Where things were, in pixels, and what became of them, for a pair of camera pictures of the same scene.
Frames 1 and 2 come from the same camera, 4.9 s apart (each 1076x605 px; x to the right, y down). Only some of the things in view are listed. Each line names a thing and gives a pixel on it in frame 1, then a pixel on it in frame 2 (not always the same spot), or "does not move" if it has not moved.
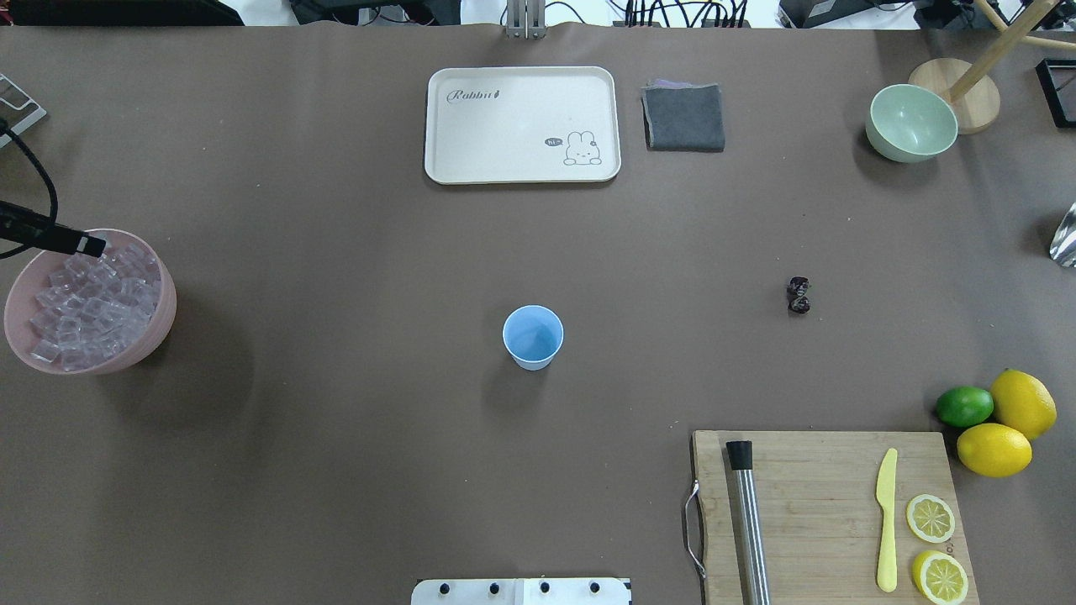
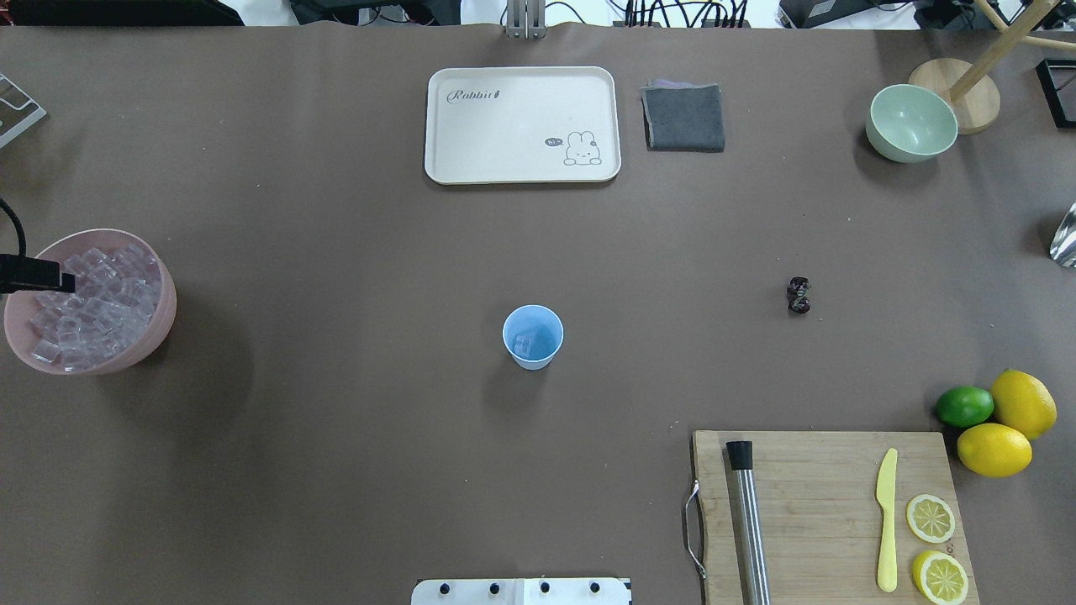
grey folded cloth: x=682 y=117 does not move
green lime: x=964 y=407 does not move
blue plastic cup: x=532 y=334 does not move
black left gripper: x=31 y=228 → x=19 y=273
